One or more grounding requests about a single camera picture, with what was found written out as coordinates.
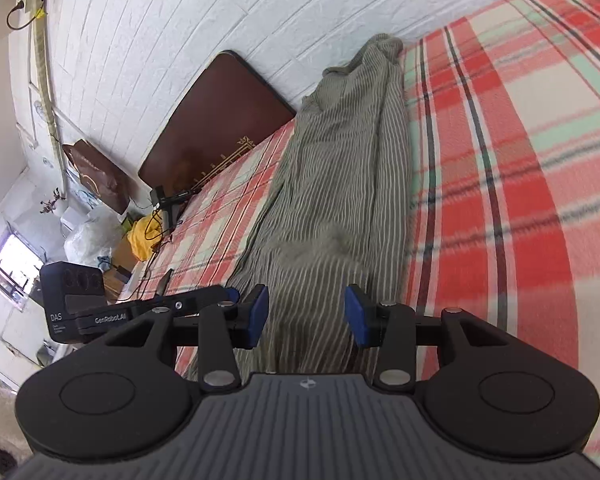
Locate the window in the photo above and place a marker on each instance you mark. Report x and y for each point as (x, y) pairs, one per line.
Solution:
(15, 265)

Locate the person's beige fleece clothing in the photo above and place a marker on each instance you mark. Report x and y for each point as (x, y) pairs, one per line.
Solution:
(0, 410)

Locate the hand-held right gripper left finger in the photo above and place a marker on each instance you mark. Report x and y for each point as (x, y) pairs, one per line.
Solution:
(257, 317)

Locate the white plastic bag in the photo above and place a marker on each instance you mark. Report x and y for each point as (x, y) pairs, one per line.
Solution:
(92, 245)

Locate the grey striped sweater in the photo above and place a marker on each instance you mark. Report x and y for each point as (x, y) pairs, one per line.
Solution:
(330, 185)

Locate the cardboard box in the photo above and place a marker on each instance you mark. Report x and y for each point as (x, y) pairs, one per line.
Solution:
(122, 265)

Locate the brown wooden headboard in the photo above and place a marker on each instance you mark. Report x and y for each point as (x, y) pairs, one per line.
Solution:
(205, 125)

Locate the black smartphone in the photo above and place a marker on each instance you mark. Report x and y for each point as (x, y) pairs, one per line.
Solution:
(164, 284)

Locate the yellow cloth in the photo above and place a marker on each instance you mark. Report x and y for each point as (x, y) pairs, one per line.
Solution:
(142, 240)

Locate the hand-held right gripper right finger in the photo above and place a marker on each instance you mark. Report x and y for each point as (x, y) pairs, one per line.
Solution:
(357, 322)

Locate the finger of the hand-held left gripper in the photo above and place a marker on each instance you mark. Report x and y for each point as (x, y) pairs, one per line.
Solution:
(190, 302)

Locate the white wall pipe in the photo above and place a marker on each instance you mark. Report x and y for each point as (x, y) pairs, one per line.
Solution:
(45, 85)

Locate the red plaid blanket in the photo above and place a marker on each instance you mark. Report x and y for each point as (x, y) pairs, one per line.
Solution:
(530, 185)

